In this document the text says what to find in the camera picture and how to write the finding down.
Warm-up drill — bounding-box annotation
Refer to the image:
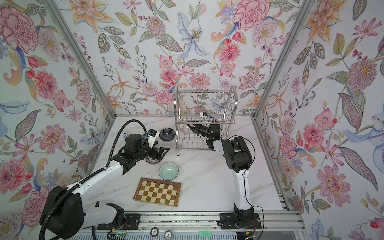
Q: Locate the green connector block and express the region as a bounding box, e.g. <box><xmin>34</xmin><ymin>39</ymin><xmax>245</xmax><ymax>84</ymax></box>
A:
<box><xmin>199</xmin><ymin>231</ymin><xmax>212</xmax><ymax>237</ymax></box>

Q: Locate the wooden chessboard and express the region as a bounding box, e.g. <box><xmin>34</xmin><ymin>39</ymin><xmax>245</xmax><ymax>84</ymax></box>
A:
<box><xmin>133</xmin><ymin>178</ymin><xmax>182</xmax><ymax>207</ymax></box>

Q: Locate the round gauge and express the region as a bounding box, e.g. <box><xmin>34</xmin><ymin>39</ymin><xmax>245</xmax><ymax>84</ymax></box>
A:
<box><xmin>150</xmin><ymin>227</ymin><xmax>159</xmax><ymax>238</ymax></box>
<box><xmin>164</xmin><ymin>230</ymin><xmax>173</xmax><ymax>240</ymax></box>

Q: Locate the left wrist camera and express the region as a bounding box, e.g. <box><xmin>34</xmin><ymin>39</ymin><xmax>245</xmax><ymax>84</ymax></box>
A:
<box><xmin>146</xmin><ymin>129</ymin><xmax>160</xmax><ymax>149</ymax></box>

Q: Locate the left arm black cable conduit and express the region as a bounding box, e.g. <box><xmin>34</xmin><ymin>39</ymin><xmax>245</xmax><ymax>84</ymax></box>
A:
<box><xmin>38</xmin><ymin>119</ymin><xmax>148</xmax><ymax>240</ymax></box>

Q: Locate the mint green bowl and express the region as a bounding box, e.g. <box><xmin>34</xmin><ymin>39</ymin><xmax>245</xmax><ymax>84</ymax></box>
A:
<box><xmin>159</xmin><ymin>162</ymin><xmax>179</xmax><ymax>181</ymax></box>

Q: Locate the round gauge left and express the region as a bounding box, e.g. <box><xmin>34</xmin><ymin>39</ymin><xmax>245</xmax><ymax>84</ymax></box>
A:
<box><xmin>150</xmin><ymin>227</ymin><xmax>159</xmax><ymax>238</ymax></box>

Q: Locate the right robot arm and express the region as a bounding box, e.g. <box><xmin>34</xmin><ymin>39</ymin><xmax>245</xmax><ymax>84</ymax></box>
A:
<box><xmin>188</xmin><ymin>124</ymin><xmax>255</xmax><ymax>228</ymax></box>

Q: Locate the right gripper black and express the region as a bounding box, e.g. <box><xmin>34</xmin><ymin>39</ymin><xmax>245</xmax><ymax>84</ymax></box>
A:
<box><xmin>187</xmin><ymin>122</ymin><xmax>214</xmax><ymax>141</ymax></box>

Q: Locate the round gauge right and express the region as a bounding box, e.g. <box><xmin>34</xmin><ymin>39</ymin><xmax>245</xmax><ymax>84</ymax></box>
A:
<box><xmin>164</xmin><ymin>230</ymin><xmax>173</xmax><ymax>240</ymax></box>

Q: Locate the dark petal pattern bowl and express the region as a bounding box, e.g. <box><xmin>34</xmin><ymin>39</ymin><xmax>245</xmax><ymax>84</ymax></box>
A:
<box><xmin>159</xmin><ymin>128</ymin><xmax>176</xmax><ymax>142</ymax></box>

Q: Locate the steel wire dish rack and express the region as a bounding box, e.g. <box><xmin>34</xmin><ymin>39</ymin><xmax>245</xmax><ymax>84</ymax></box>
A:
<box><xmin>173</xmin><ymin>87</ymin><xmax>238</xmax><ymax>156</ymax></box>

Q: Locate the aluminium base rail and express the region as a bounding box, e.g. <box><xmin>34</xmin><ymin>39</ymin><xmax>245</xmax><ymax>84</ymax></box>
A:
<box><xmin>74</xmin><ymin>211</ymin><xmax>305</xmax><ymax>233</ymax></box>

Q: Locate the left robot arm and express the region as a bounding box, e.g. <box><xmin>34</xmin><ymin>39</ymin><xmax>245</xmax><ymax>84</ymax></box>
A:
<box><xmin>39</xmin><ymin>134</ymin><xmax>170</xmax><ymax>240</ymax></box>

